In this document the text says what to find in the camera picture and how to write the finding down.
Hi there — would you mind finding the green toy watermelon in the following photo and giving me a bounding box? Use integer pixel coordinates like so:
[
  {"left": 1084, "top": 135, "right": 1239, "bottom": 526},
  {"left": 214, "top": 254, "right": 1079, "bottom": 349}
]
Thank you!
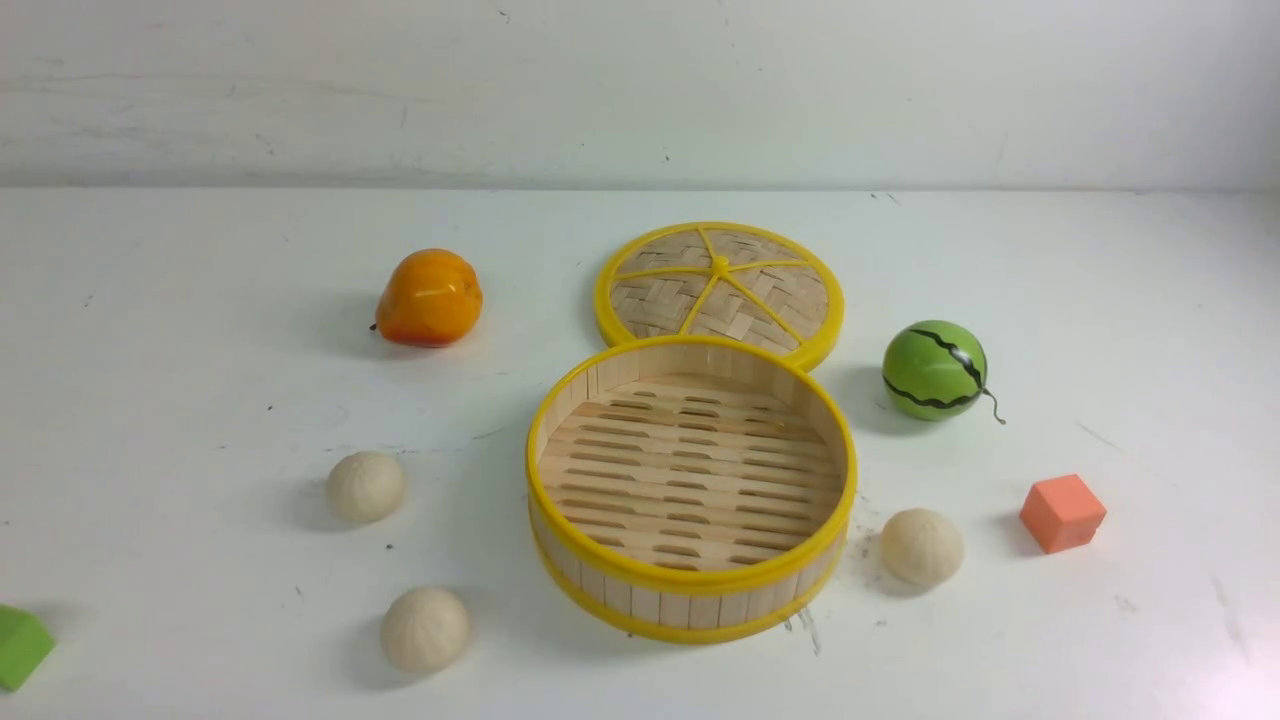
[{"left": 881, "top": 320, "right": 1006, "bottom": 425}]

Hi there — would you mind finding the cream bun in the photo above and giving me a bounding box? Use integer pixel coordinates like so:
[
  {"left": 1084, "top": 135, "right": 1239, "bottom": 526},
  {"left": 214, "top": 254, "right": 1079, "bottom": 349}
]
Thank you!
[
  {"left": 879, "top": 509, "right": 966, "bottom": 589},
  {"left": 325, "top": 451, "right": 408, "bottom": 524},
  {"left": 379, "top": 587, "right": 471, "bottom": 675}
]

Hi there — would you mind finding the yellow-rimmed woven steamer lid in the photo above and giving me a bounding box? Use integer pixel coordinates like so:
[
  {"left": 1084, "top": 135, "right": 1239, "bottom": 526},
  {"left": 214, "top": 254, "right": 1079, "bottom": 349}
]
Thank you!
[{"left": 591, "top": 222, "right": 846, "bottom": 372}]

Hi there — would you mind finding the yellow-rimmed bamboo steamer tray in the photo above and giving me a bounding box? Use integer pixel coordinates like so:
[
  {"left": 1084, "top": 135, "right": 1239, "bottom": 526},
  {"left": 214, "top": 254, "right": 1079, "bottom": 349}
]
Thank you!
[{"left": 525, "top": 336, "right": 858, "bottom": 644}]

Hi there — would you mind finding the orange toy persimmon fruit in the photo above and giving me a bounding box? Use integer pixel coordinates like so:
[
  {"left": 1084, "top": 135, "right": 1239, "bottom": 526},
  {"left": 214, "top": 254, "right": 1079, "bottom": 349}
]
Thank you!
[{"left": 371, "top": 249, "right": 484, "bottom": 348}]

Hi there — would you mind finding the orange foam cube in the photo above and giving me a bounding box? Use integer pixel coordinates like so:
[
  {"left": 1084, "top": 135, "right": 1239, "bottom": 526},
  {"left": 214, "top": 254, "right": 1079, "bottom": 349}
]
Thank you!
[{"left": 1018, "top": 474, "right": 1107, "bottom": 553}]

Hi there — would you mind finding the green foam block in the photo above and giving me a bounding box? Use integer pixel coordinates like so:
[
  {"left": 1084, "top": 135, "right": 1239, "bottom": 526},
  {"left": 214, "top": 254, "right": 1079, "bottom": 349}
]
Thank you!
[{"left": 0, "top": 603, "right": 56, "bottom": 693}]

